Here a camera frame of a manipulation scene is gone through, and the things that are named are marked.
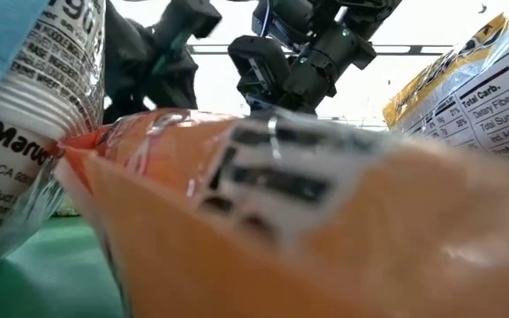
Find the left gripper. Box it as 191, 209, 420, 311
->
103, 26, 199, 125

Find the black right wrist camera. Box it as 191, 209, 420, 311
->
227, 34, 292, 105

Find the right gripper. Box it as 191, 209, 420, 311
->
280, 65, 339, 115

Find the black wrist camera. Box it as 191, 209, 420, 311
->
227, 34, 292, 105
153, 0, 223, 40

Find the red Maruchan ramen pack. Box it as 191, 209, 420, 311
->
53, 108, 509, 318

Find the green table mat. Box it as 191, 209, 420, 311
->
0, 215, 125, 318

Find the yellow noodle packet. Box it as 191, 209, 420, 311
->
0, 0, 108, 284

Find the yellow Maruchan ramen pack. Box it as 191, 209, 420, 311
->
382, 0, 509, 158

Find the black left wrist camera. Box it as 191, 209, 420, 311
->
153, 0, 223, 40

